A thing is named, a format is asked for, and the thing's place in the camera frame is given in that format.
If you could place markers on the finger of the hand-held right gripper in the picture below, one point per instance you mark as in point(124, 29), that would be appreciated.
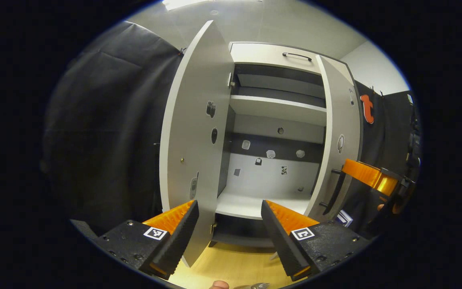
point(361, 172)

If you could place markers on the ceiling light panel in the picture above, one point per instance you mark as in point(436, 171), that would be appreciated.
point(183, 3)

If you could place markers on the white cabinet door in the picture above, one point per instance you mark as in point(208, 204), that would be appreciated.
point(195, 140)
point(335, 120)

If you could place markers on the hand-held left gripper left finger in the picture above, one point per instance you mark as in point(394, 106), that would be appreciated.
point(183, 230)

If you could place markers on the blue small book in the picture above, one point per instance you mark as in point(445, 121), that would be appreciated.
point(344, 218)

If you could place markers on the white cabinet shelf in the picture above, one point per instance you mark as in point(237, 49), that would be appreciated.
point(275, 108)

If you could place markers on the metal door hinge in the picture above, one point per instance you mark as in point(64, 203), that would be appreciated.
point(213, 228)
point(231, 80)

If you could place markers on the white and grey cabinet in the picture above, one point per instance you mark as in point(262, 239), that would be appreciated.
point(275, 84)

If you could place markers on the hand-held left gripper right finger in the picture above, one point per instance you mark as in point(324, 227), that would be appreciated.
point(279, 237)

